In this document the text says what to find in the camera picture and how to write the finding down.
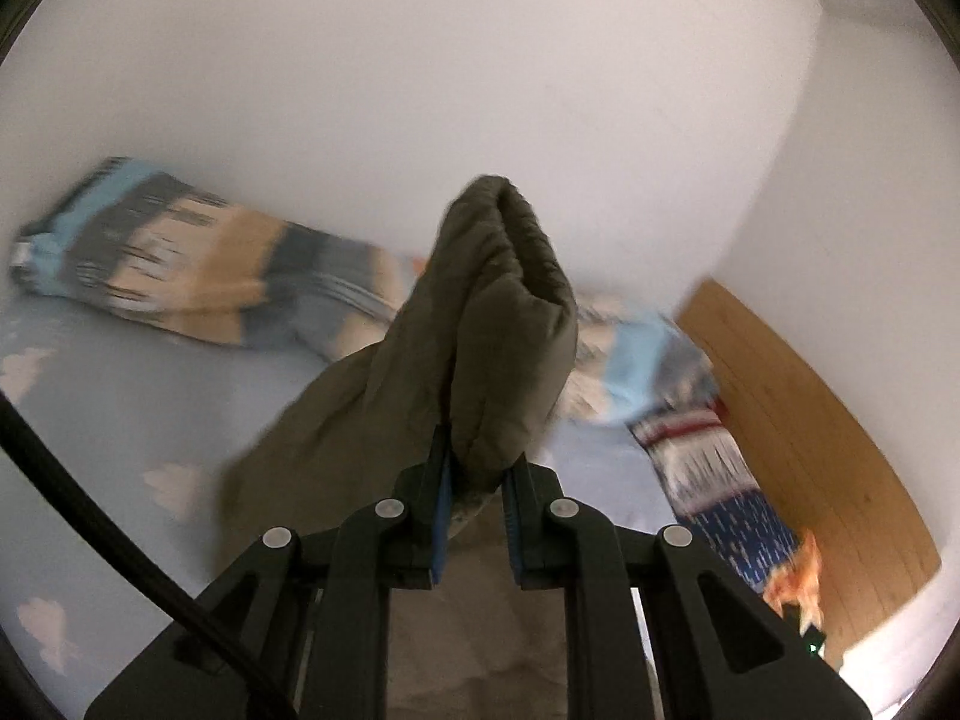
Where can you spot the olive padded garment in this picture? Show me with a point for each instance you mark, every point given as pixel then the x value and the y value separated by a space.
pixel 480 330

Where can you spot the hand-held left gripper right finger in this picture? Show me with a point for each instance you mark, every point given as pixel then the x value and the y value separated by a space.
pixel 514 529

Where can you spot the wooden headboard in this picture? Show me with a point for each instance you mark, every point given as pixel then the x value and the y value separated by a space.
pixel 825 465

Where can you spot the light blue cloud print bedsheet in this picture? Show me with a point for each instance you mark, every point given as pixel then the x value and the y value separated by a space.
pixel 112 405

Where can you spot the blue grey tan patterned blanket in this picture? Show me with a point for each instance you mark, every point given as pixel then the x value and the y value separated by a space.
pixel 187 262

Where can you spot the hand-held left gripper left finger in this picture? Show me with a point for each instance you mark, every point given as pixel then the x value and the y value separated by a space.
pixel 442 514

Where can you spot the navy star print pillow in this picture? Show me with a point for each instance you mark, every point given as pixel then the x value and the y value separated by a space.
pixel 720 510

